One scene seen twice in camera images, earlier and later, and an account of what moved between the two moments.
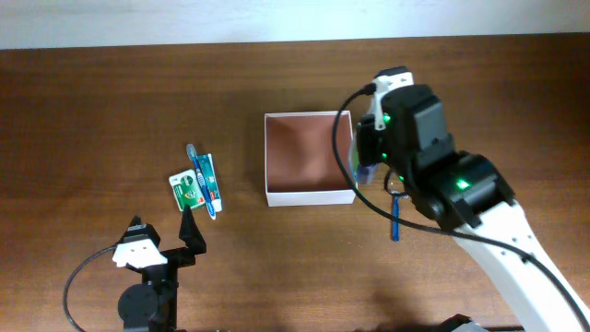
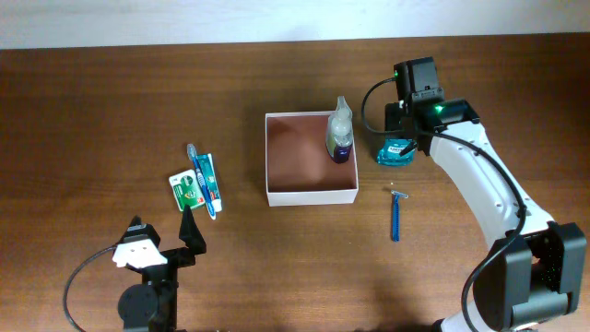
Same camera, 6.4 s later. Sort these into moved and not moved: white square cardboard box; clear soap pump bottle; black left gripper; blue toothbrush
Moved: clear soap pump bottle
Not moved: white square cardboard box; black left gripper; blue toothbrush
